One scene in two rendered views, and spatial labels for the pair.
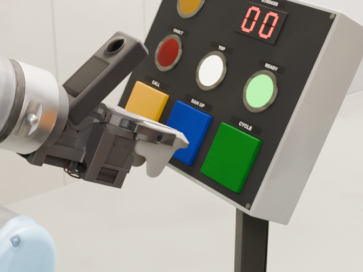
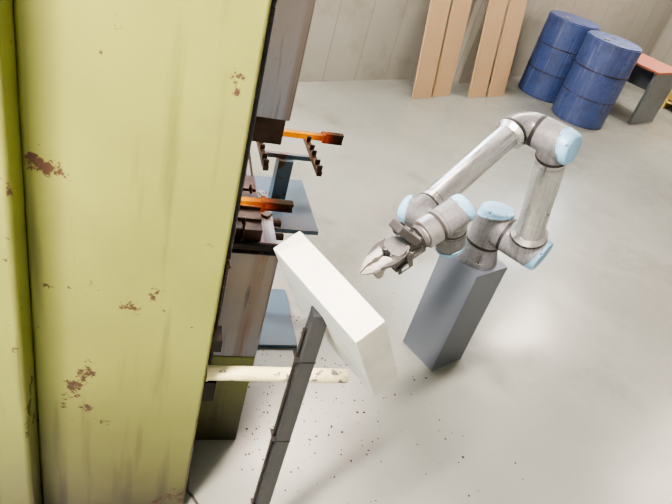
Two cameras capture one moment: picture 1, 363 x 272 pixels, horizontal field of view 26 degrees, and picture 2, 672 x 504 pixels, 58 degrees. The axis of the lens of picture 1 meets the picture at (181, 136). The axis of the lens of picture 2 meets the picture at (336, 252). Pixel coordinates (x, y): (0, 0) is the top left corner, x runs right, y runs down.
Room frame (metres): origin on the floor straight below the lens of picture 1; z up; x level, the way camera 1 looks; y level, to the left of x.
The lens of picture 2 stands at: (2.18, -0.27, 2.01)
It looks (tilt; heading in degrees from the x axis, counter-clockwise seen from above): 34 degrees down; 172
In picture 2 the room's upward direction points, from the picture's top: 17 degrees clockwise
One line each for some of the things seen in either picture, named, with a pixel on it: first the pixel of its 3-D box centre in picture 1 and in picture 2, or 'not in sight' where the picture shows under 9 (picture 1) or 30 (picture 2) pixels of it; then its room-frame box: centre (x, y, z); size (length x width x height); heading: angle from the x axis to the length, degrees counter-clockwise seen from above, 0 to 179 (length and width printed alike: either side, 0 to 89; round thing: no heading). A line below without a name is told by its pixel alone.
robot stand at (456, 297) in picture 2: not in sight; (452, 306); (-0.06, 0.66, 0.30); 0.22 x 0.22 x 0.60; 38
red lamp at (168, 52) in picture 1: (168, 53); not in sight; (1.12, 0.02, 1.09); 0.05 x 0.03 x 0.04; 13
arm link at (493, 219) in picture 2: not in sight; (493, 224); (-0.06, 0.67, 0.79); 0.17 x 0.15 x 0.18; 49
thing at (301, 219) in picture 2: not in sight; (275, 203); (-0.03, -0.27, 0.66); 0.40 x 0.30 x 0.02; 14
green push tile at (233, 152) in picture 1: (232, 157); not in sight; (0.93, -0.07, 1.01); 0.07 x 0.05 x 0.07; 38
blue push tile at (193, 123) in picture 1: (185, 133); not in sight; (1.01, -0.01, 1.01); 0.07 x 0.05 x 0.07; 38
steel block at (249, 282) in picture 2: not in sight; (179, 267); (0.56, -0.54, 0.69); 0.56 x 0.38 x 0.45; 103
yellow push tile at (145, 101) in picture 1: (145, 111); not in sight; (1.09, 0.06, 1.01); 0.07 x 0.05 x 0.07; 38
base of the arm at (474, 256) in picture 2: not in sight; (479, 248); (-0.06, 0.66, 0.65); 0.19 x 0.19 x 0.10
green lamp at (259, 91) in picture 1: (260, 91); not in sight; (0.96, -0.10, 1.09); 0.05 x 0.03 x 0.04; 13
